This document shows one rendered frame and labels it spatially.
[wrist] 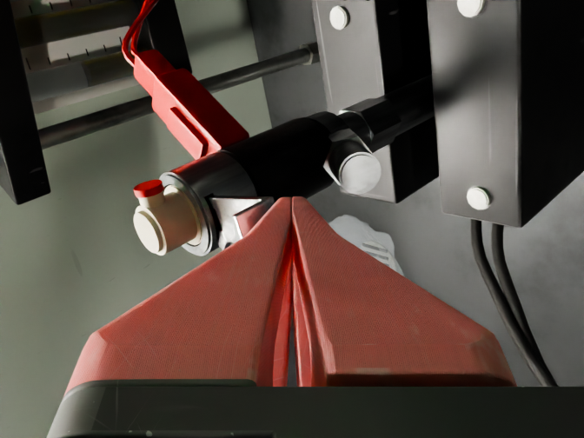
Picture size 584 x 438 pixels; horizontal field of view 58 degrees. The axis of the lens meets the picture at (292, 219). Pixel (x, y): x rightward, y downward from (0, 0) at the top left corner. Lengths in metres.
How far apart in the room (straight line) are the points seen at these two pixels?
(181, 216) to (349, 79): 0.13
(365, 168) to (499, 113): 0.07
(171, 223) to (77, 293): 0.32
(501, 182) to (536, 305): 0.23
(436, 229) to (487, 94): 0.25
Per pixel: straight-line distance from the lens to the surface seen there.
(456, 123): 0.23
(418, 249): 0.48
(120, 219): 0.47
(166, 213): 0.15
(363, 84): 0.25
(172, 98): 0.19
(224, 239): 0.16
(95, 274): 0.47
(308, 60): 0.47
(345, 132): 0.19
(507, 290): 0.24
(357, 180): 0.17
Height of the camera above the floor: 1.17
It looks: 36 degrees down
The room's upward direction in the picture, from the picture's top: 120 degrees counter-clockwise
